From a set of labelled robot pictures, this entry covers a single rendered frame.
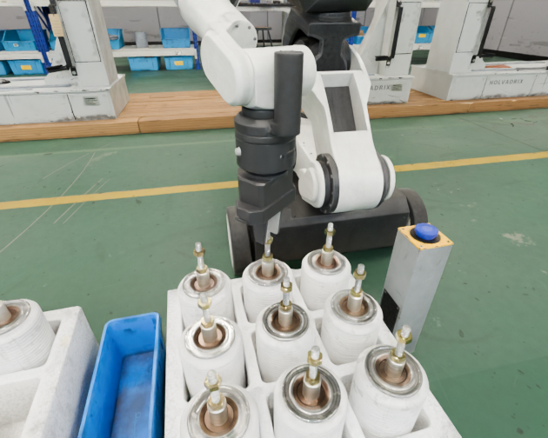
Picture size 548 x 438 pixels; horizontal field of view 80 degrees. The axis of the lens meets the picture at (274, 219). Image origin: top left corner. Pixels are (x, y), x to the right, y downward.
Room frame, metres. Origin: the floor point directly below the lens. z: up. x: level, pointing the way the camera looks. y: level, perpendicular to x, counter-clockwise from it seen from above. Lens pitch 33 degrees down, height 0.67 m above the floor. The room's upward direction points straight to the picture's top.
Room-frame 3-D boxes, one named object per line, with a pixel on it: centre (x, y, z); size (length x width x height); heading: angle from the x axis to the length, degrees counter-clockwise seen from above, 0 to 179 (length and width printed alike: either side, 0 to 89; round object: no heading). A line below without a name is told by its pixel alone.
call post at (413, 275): (0.49, -0.28, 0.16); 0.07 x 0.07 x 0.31; 15
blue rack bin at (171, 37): (5.01, 1.31, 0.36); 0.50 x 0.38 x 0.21; 12
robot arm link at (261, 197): (0.46, 0.01, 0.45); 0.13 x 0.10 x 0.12; 145
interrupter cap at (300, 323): (0.35, -0.02, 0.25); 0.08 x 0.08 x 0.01
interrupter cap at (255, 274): (0.46, 0.01, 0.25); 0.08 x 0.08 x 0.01
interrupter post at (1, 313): (0.35, 0.43, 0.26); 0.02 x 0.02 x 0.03
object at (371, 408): (0.26, -0.16, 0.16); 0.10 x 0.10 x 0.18
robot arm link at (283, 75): (0.46, 0.00, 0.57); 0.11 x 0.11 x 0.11; 34
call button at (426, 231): (0.49, -0.28, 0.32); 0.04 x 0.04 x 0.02
